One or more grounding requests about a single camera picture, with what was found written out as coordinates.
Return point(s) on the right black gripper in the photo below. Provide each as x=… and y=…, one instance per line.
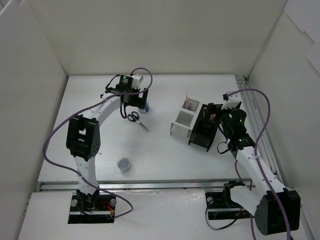
x=215, y=110

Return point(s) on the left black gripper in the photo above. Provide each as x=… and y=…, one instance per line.
x=136, y=100

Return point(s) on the orange capped glue stick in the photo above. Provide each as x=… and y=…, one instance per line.
x=212, y=117

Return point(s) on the black handled scissors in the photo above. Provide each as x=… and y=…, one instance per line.
x=134, y=117

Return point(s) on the blue lidded jar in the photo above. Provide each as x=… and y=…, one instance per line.
x=146, y=108

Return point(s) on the small clear glitter jar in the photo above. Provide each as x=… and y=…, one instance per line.
x=124, y=165

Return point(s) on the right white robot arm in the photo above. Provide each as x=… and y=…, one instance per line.
x=276, y=208

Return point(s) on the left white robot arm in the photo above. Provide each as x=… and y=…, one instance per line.
x=83, y=135

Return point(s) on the black slotted pen holder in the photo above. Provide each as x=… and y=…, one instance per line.
x=203, y=134

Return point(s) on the white slotted pen holder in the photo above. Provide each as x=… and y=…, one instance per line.
x=184, y=123

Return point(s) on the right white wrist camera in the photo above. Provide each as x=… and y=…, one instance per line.
x=233, y=101

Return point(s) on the aluminium right rail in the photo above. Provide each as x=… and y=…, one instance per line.
x=264, y=146

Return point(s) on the aluminium rail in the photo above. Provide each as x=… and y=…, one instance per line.
x=264, y=146
x=129, y=185

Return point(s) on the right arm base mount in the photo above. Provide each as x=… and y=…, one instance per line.
x=219, y=206

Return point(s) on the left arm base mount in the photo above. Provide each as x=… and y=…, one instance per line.
x=92, y=209

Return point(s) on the aluminium front rail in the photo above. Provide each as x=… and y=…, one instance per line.
x=129, y=185

